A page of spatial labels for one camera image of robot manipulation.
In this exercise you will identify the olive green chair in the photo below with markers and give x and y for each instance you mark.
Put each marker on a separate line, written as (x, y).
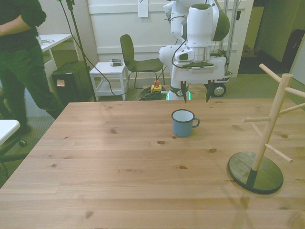
(129, 55)

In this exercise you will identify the white side table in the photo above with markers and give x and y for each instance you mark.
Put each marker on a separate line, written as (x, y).
(108, 70)

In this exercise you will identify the wheeled equipment cart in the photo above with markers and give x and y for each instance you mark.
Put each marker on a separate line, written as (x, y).
(219, 90)

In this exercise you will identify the wooden mug tree black base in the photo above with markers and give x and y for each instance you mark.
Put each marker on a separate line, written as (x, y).
(258, 175)

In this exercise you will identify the person in dark clothes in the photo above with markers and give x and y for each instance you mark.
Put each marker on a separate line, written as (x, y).
(21, 62)

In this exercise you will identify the white desk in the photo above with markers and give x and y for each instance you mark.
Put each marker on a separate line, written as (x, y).
(59, 39)

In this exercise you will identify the white paper sheet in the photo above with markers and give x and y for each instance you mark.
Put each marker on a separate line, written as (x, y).
(143, 8)

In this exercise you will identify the yellow emergency stop button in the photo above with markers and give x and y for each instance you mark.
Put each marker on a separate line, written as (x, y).
(156, 87)

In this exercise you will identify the white rounded table top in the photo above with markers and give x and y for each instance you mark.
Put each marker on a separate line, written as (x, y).
(7, 130)

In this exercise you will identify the black tripod stand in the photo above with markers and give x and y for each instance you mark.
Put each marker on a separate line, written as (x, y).
(79, 45)

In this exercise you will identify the small grey device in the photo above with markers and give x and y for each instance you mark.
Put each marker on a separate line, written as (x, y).
(115, 62)

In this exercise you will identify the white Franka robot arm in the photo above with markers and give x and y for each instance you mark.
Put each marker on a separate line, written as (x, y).
(199, 26)

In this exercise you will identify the black suitcase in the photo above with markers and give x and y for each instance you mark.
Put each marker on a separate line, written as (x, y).
(294, 47)

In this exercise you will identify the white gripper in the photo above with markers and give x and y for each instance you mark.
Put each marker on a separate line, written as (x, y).
(199, 74)

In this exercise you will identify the black box case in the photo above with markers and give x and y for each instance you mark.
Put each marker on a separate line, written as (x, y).
(74, 83)

